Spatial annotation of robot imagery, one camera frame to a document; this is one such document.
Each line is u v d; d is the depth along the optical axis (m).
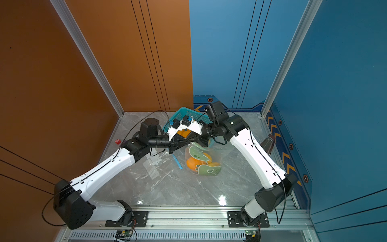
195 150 0.74
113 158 0.50
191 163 0.82
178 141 0.63
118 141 1.02
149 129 0.55
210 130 0.56
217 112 0.52
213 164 0.81
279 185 0.39
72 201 0.39
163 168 0.91
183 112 1.09
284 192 0.39
